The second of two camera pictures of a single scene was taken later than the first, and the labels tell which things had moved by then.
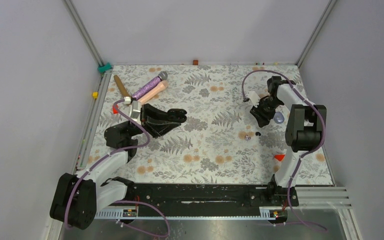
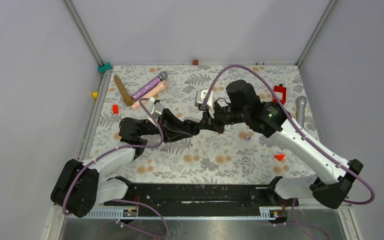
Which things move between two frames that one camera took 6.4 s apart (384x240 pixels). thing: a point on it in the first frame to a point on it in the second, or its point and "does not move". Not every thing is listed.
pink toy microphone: (163, 85) does not move
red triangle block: (279, 157) does not move
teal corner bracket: (103, 68) does not move
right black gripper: (261, 117) to (209, 123)
